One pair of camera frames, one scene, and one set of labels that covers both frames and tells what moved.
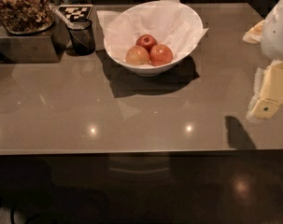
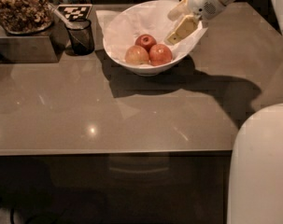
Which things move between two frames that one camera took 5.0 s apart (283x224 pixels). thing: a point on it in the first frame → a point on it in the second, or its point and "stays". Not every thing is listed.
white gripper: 277,32 → 204,2
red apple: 160,55 stays
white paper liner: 169,21 stays
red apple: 147,41 stays
